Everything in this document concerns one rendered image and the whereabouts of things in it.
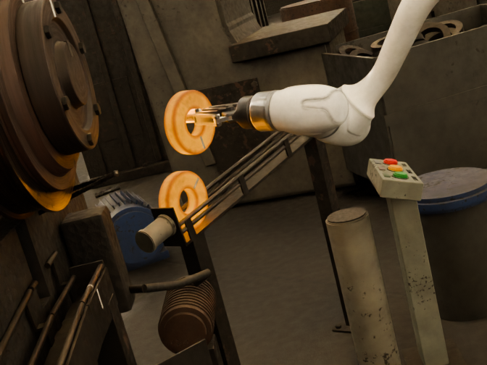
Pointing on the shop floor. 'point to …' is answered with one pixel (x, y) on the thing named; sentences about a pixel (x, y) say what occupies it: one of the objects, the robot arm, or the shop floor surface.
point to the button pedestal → (414, 266)
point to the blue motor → (125, 211)
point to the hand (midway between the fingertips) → (189, 116)
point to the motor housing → (190, 319)
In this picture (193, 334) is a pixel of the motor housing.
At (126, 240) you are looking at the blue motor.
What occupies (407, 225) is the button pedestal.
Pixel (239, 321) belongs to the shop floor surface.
